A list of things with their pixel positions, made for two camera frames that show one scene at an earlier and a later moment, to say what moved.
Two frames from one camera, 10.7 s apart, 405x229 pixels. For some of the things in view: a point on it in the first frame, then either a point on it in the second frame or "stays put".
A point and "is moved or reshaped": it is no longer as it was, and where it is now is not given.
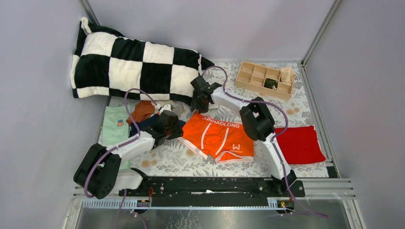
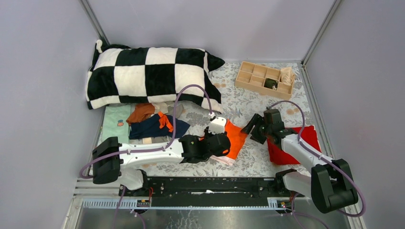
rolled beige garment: x=286 y=75 stays put
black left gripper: x=177 y=133 to x=207 y=134
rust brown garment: x=142 y=109 stays put
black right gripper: x=202 y=109 to x=256 y=120
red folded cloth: x=300 y=144 stays put
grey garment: x=178 y=109 stays put
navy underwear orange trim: x=147 y=124 stays put
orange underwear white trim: x=226 y=140 is moved or reshaped
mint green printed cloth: x=115 y=129 stays put
